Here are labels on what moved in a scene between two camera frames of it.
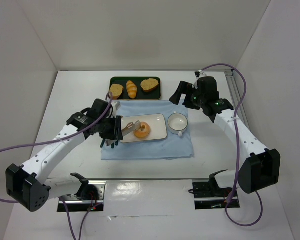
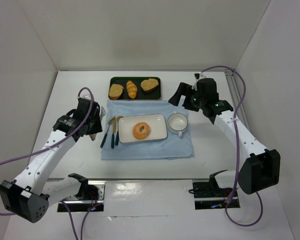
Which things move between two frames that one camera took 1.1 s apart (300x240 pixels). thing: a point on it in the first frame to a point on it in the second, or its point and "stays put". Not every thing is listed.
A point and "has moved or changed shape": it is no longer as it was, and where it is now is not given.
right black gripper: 187,93 stays put
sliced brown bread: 116,90 stays put
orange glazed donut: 144,131 stays put
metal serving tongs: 131,127 has moved or changed shape
